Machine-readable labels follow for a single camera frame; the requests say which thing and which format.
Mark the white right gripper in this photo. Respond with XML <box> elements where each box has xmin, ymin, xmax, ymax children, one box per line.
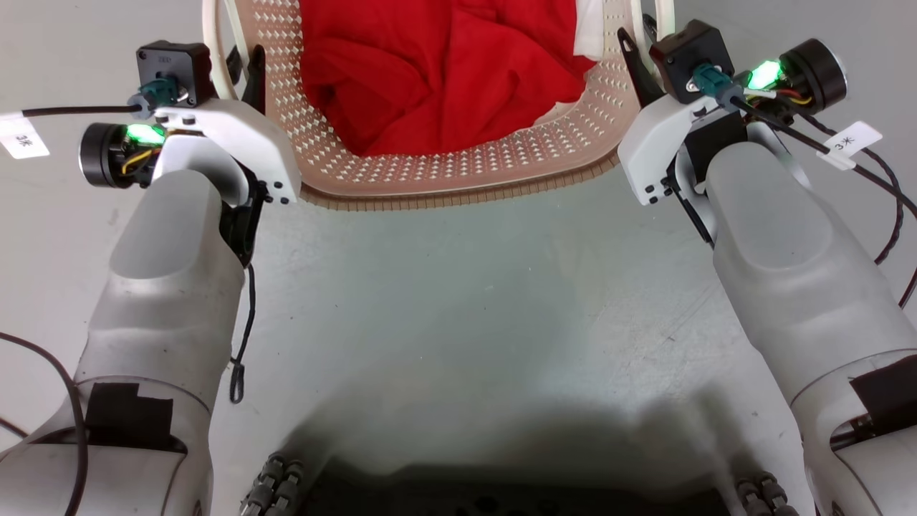
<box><xmin>617</xmin><ymin>14</ymin><xmax>849</xmax><ymax>209</ymax></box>

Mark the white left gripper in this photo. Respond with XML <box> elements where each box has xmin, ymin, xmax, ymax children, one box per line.
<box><xmin>79</xmin><ymin>44</ymin><xmax>302</xmax><ymax>209</ymax></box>

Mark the beige perforated laundry basket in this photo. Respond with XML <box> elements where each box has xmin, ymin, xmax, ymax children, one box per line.
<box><xmin>202</xmin><ymin>0</ymin><xmax>678</xmax><ymax>213</ymax></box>

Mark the white cloth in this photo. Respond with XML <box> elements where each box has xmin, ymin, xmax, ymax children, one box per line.
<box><xmin>572</xmin><ymin>0</ymin><xmax>607</xmax><ymax>62</ymax></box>

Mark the red garment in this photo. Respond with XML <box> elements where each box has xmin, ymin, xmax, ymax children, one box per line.
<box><xmin>297</xmin><ymin>0</ymin><xmax>600</xmax><ymax>158</ymax></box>

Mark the grey roller wheel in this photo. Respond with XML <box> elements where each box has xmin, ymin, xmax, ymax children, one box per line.
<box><xmin>239</xmin><ymin>451</ymin><xmax>306</xmax><ymax>516</ymax></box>
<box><xmin>735</xmin><ymin>472</ymin><xmax>802</xmax><ymax>516</ymax></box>

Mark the black right camera cable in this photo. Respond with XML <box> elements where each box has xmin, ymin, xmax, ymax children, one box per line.
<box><xmin>729</xmin><ymin>93</ymin><xmax>917</xmax><ymax>219</ymax></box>

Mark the black camera cable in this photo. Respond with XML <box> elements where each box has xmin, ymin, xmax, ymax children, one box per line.
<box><xmin>20</xmin><ymin>105</ymin><xmax>148</xmax><ymax>118</ymax></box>
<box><xmin>729</xmin><ymin>93</ymin><xmax>917</xmax><ymax>219</ymax></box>

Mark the black left camera cable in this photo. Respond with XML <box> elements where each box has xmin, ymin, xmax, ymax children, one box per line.
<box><xmin>20</xmin><ymin>105</ymin><xmax>148</xmax><ymax>118</ymax></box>

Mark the white paper cable tag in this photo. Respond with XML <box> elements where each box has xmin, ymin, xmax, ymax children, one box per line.
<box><xmin>0</xmin><ymin>113</ymin><xmax>51</xmax><ymax>161</ymax></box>
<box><xmin>822</xmin><ymin>120</ymin><xmax>884</xmax><ymax>171</ymax></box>

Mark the thin black looped cord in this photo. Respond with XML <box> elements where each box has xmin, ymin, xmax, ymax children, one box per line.
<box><xmin>228</xmin><ymin>262</ymin><xmax>257</xmax><ymax>404</ymax></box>

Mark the black twisted arm cable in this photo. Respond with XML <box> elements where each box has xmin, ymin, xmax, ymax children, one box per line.
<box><xmin>797</xmin><ymin>113</ymin><xmax>917</xmax><ymax>310</ymax></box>

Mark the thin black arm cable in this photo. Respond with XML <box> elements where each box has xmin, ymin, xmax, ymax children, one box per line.
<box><xmin>0</xmin><ymin>331</ymin><xmax>90</xmax><ymax>516</ymax></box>

